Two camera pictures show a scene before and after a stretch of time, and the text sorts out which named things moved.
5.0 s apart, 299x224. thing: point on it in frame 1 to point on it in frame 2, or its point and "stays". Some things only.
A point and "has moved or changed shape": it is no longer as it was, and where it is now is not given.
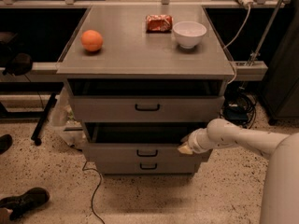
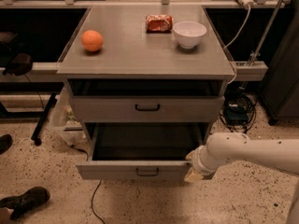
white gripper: (194, 143) to (199, 163)
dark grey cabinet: (279, 91) stays
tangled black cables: (238, 106) stays
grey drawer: (137, 142) has moved or changed shape
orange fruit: (92, 40) stays
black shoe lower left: (28, 200) stays
